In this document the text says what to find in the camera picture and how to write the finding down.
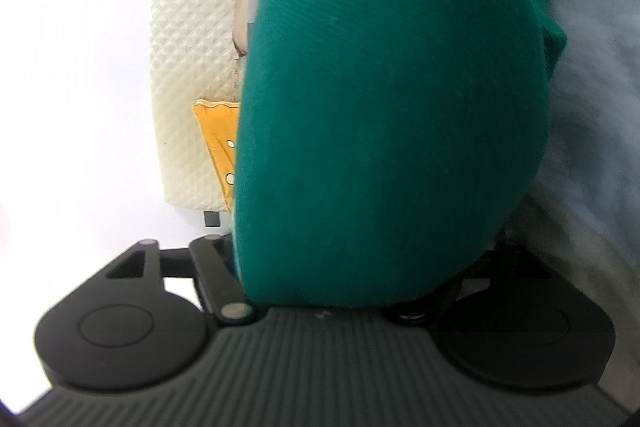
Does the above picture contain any green sweatshirt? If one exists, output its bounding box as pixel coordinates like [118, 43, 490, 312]
[232, 0, 568, 310]

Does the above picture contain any cream quilted headboard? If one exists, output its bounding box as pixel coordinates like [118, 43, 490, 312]
[149, 0, 257, 212]

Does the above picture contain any yellow crown pillow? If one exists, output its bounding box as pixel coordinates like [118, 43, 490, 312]
[192, 99, 242, 215]

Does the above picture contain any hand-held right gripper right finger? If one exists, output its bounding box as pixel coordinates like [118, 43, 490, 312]
[389, 239, 553, 324]

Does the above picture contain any patchwork quilt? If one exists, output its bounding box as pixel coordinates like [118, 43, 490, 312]
[235, 0, 640, 408]

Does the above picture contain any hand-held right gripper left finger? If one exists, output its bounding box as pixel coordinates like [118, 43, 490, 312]
[104, 234, 257, 327]

